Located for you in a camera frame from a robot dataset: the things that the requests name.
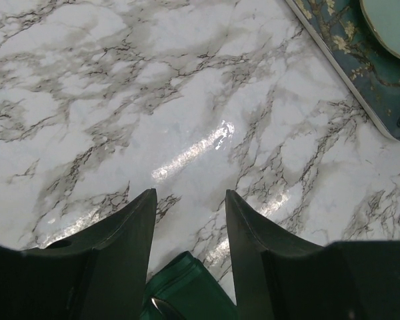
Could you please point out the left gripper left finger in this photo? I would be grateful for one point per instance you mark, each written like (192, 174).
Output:
(97, 273)

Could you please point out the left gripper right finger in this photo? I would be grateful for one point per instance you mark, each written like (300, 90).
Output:
(278, 275)

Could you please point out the dark green cloth napkin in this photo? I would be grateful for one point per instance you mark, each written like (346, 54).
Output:
(190, 289)

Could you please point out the floral teal serving tray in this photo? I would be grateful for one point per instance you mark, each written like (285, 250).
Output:
(370, 72)

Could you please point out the light green plate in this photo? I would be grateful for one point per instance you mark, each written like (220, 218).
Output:
(383, 19)

